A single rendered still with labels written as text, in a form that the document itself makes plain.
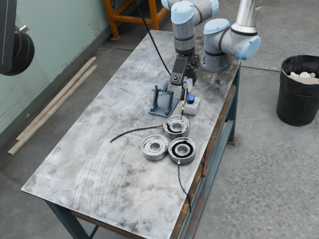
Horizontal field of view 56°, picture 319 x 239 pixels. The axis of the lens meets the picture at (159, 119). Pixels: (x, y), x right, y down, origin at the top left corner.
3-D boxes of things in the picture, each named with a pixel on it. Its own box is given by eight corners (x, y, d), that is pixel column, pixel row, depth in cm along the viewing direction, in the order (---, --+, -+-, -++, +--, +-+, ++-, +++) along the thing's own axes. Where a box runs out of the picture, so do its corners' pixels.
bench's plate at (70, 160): (166, 248, 94) (166, 246, 92) (22, 192, 115) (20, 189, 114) (248, 43, 167) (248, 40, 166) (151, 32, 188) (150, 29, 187)
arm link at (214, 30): (214, 38, 154) (214, 13, 144) (236, 46, 146) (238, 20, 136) (198, 48, 149) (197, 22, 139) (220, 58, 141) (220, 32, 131)
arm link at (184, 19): (200, 2, 98) (182, 13, 94) (201, 32, 106) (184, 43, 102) (182, -4, 102) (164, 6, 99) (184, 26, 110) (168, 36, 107)
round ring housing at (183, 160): (173, 142, 121) (172, 135, 118) (199, 146, 118) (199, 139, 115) (165, 162, 115) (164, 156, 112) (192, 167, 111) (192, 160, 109)
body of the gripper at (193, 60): (200, 67, 119) (199, 40, 111) (192, 80, 114) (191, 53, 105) (182, 63, 122) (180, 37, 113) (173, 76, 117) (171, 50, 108)
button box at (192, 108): (196, 115, 130) (195, 107, 127) (180, 112, 133) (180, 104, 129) (201, 103, 135) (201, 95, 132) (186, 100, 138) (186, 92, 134)
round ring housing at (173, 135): (193, 124, 127) (193, 118, 124) (184, 143, 120) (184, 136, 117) (170, 119, 130) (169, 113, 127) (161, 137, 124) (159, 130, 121)
